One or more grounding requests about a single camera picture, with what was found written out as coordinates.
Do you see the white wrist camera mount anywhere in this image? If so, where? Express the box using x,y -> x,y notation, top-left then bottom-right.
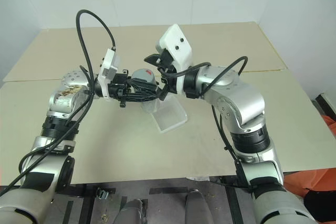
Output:
154,24 -> 194,96
97,48 -> 121,102

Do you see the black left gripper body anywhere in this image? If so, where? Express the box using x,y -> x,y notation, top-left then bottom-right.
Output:
108,69 -> 132,109

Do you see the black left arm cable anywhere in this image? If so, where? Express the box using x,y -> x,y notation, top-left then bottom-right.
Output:
0,9 -> 118,196

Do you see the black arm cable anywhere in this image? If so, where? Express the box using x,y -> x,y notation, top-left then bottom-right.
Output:
0,9 -> 118,196
159,56 -> 253,190

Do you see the clear plastic box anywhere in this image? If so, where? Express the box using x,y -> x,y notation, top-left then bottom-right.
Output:
152,95 -> 188,133

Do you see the gray rounded shape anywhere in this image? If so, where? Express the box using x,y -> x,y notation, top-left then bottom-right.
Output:
119,199 -> 148,224

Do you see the clear plastic jar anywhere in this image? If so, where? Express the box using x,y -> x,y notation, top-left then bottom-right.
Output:
139,83 -> 160,115

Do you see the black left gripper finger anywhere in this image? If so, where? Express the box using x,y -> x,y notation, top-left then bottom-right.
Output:
125,90 -> 160,103
127,78 -> 161,91

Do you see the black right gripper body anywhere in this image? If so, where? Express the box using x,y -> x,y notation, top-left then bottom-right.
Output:
156,48 -> 179,95

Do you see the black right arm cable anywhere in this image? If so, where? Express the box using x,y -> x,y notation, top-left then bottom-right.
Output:
159,56 -> 253,190

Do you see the black box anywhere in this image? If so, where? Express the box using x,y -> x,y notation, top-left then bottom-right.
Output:
314,92 -> 336,120

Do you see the small metal clip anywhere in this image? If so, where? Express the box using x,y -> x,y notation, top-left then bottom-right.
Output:
96,187 -> 110,200

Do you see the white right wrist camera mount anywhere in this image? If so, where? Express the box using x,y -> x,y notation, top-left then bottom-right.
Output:
154,24 -> 194,96

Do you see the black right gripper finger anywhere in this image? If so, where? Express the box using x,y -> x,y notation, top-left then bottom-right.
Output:
158,77 -> 171,102
143,54 -> 161,66

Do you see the orange cloth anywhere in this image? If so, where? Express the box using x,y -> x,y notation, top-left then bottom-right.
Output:
285,115 -> 336,204

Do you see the gray jar lid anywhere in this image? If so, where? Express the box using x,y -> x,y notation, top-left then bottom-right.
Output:
130,68 -> 156,86

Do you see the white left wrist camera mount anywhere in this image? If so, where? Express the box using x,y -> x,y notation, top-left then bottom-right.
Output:
97,48 -> 121,102

